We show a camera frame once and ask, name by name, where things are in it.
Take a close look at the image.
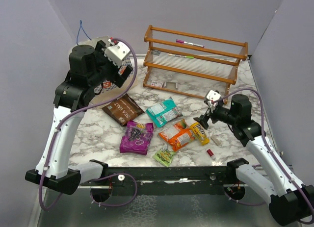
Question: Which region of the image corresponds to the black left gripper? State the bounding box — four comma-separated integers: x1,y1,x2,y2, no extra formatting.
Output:
88,41,132,88

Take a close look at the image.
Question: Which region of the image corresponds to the checkered paper bag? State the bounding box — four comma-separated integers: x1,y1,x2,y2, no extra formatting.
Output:
68,20,134,109

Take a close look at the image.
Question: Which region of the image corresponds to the brown sea salt snack bag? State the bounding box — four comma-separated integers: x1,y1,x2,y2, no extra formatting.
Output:
102,94,144,126

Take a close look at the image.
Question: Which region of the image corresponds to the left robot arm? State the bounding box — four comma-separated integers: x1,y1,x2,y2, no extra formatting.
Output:
25,38,137,195

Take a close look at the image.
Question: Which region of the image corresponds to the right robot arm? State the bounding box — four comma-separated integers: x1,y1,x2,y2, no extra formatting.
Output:
195,90,314,226

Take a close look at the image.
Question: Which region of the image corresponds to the yellow M&M's candy bag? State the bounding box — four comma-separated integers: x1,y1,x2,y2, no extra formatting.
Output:
190,122,209,145

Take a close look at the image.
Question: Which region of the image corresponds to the orange snack bag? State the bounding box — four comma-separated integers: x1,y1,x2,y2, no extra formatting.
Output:
159,119,195,151

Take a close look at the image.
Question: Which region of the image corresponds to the teal snack bag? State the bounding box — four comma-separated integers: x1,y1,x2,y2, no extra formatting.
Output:
146,97,182,128

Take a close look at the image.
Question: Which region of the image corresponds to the purple raisin snack bag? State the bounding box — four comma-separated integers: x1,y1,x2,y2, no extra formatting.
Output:
119,121,154,155

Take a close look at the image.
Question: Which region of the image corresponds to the small beige wrapper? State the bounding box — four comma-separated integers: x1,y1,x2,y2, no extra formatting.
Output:
210,135,221,146

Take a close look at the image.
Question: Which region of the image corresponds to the red lip balm tube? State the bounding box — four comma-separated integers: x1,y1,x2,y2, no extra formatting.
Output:
207,149,216,160

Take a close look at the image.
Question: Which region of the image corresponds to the small red white card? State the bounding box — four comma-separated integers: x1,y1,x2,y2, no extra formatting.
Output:
150,80,164,88

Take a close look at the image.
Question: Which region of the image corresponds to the wooden shelf rack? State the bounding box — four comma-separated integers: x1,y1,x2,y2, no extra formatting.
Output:
143,25,249,99

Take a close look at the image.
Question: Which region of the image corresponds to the light green candy packet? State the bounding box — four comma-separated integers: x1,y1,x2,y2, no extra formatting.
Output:
153,144,176,167

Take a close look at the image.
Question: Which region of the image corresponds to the green marker pen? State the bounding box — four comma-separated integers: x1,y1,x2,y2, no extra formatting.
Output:
168,53,194,59

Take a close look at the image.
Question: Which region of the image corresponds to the pink marker pen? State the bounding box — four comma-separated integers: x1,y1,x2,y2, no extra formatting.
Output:
176,39,204,48

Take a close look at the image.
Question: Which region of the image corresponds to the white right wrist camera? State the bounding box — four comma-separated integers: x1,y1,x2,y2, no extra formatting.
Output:
204,90,221,107

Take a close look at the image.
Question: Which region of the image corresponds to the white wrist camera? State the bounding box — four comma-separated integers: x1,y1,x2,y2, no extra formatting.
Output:
105,38,131,67
204,90,221,107

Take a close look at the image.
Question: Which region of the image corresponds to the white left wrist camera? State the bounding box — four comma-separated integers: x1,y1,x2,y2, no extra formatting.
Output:
105,38,131,67

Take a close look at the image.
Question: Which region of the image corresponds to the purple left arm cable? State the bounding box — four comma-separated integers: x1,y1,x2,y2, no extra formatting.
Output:
38,38,138,211

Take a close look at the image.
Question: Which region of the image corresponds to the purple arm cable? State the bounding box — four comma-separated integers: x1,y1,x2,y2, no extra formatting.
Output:
213,88,314,225
38,38,138,211

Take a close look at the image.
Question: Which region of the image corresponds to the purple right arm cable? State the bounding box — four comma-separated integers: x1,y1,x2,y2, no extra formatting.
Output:
213,88,314,225

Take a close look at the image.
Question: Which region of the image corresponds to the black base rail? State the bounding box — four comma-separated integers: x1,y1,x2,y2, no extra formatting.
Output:
80,166,243,197

